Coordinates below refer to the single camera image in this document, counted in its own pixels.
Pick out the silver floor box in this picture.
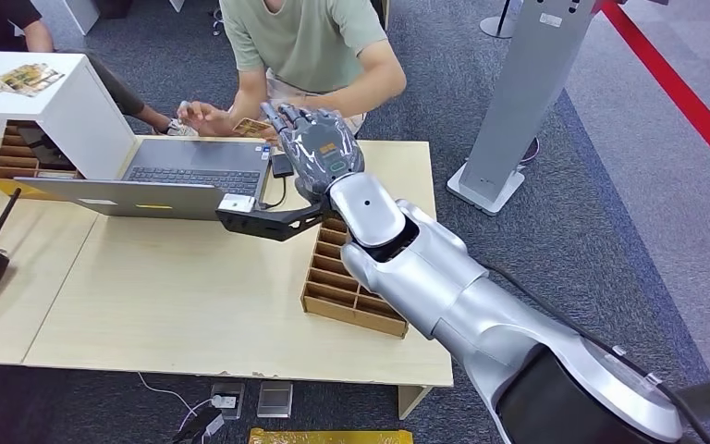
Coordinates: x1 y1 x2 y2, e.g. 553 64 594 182
256 380 294 420

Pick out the grey laptop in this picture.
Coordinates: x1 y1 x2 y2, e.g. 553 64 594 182
14 137 273 222

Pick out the white floor power socket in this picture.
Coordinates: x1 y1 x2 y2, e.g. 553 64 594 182
210 382 247 422

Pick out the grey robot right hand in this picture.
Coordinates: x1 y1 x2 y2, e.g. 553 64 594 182
261 102 367 204

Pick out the person's left hand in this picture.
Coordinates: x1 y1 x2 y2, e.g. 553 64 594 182
156 117 200 138
281 92 325 116

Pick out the wooden slotted card organizer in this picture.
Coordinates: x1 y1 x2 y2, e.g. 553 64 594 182
0 120 84 201
300 214 410 339

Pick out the silver kiosk stand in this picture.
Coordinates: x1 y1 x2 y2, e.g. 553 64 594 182
447 0 605 216

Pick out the black power adapter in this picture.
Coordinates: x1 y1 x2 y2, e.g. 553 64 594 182
169 406 226 444

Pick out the black camera bracket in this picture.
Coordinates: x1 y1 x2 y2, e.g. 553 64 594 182
215 194 333 243

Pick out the black hub cable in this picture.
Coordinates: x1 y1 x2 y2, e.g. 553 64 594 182
260 176 289 212

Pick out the round stand base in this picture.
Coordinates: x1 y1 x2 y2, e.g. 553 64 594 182
480 0 520 40

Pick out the white floor cable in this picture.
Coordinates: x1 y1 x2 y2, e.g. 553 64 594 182
137 372 216 431

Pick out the yellow flat package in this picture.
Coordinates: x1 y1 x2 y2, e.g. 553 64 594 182
248 427 415 444

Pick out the person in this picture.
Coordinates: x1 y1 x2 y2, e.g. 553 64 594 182
0 0 198 137
177 0 409 147

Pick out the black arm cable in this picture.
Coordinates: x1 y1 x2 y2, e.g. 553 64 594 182
477 260 710 444

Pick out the stack of printed cards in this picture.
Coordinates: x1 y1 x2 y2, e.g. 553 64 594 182
0 63 66 99

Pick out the red floor tape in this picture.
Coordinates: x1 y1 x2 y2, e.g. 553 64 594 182
599 0 710 189

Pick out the printed landscape card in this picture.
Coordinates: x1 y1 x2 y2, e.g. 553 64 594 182
232 117 275 138

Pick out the black usb hub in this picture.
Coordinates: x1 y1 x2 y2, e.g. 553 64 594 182
271 153 296 179

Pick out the white furniture panel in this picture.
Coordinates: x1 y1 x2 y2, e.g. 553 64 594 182
62 0 103 36

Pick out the person's right hand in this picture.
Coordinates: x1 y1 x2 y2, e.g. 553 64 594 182
177 101 238 138

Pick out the white cabinet box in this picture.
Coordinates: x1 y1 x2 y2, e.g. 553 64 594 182
0 51 138 182

